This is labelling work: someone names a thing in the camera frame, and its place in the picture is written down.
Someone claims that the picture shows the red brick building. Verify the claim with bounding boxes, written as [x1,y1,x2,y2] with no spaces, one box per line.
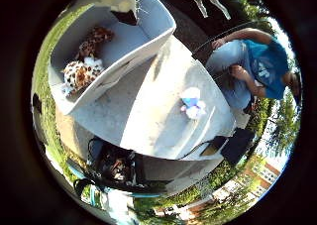
[152,162,282,219]

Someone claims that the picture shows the black box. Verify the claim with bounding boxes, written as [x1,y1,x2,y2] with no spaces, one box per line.
[220,127,256,167]

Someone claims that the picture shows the white tripod leg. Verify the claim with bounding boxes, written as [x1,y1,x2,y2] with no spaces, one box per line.
[186,0,210,20]
[203,0,232,21]

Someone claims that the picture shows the leopard spotted plush toy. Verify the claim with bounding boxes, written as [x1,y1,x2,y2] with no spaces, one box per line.
[60,26,115,95]

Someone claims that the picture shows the person in blue shirt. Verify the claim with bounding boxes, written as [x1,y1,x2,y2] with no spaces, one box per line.
[204,26,302,115]

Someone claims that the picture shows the black cart with blue frame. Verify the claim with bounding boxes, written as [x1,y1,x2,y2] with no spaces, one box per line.
[73,137,169,197]

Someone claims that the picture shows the thin black cable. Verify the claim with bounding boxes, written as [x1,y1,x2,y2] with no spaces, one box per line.
[177,139,216,161]

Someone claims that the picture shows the blue white plush toy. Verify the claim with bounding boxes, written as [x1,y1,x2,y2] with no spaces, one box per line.
[179,86,207,121]

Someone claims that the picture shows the brown flat board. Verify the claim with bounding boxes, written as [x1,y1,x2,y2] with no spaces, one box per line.
[201,135,229,158]

